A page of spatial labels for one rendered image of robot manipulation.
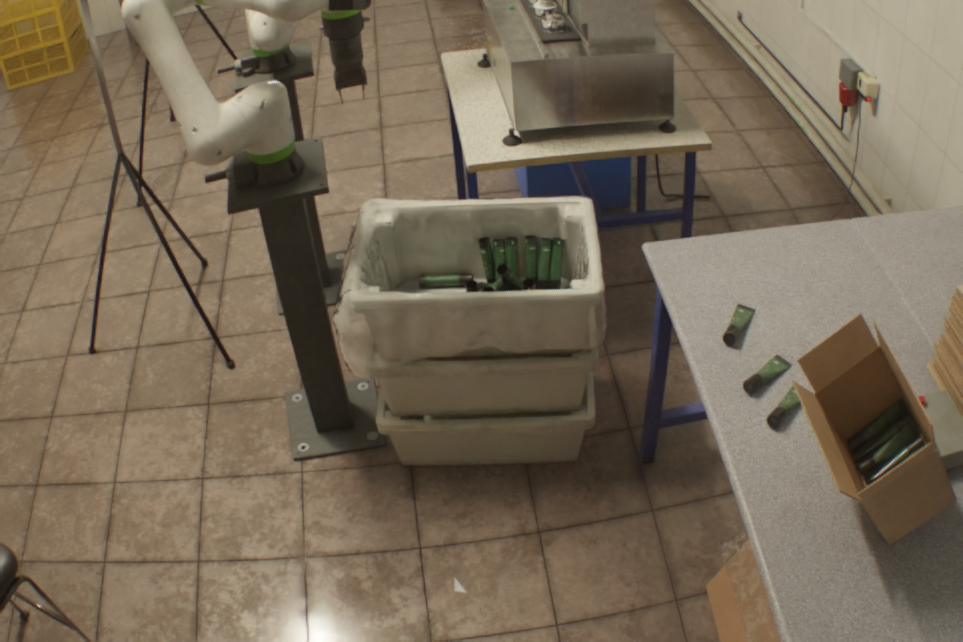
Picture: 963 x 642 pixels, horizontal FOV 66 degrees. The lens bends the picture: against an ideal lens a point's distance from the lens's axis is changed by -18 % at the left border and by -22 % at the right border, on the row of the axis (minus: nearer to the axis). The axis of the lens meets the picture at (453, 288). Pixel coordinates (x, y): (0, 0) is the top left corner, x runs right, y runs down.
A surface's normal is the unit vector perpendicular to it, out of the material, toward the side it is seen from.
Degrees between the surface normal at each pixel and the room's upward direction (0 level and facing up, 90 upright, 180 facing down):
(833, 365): 69
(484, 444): 96
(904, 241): 0
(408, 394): 96
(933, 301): 0
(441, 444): 96
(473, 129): 0
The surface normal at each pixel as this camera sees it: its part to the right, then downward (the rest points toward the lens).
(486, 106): -0.08, -0.76
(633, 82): 0.11, 0.63
